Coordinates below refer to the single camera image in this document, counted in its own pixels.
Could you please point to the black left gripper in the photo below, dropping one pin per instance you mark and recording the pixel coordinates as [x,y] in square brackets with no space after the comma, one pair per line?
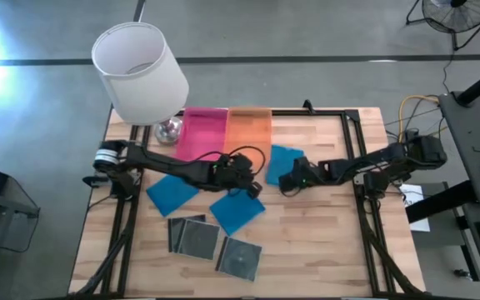
[233,175]

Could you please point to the orange translucent plastic bin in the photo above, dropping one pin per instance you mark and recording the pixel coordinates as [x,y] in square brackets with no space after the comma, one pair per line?
[248,129]

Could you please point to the white shade chrome table lamp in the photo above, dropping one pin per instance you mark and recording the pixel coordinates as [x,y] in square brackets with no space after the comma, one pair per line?
[140,91]

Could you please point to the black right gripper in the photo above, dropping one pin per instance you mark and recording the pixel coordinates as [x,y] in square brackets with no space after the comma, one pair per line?
[308,176]

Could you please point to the blue translucent jewel case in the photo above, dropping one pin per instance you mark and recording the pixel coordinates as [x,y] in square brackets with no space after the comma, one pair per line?
[236,214]
[171,196]
[279,160]

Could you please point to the black desk leg bar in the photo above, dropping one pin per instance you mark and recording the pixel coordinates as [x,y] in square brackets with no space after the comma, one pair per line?
[440,202]

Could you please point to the grey desk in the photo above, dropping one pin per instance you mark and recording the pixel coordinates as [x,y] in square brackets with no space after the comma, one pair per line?
[469,141]

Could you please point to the black power strip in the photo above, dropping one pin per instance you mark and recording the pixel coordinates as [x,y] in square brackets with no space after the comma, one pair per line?
[411,134]

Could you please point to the black aluminium table frame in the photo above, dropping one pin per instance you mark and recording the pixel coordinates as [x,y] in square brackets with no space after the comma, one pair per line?
[327,112]

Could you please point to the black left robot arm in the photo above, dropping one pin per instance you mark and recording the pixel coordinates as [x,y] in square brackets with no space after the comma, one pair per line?
[169,166]

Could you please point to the white paper sheet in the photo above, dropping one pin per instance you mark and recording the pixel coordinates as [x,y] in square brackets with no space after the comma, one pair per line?
[417,212]

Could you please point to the small black frame-mounted camera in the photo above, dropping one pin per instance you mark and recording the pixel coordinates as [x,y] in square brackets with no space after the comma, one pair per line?
[308,106]

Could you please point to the pink translucent plastic bin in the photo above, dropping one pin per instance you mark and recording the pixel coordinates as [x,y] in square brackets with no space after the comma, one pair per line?
[202,133]

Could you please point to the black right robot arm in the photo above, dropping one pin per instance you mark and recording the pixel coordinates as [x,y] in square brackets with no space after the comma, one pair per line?
[369,162]

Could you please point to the black floor fan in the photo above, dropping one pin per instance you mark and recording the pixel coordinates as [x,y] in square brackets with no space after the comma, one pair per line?
[444,16]

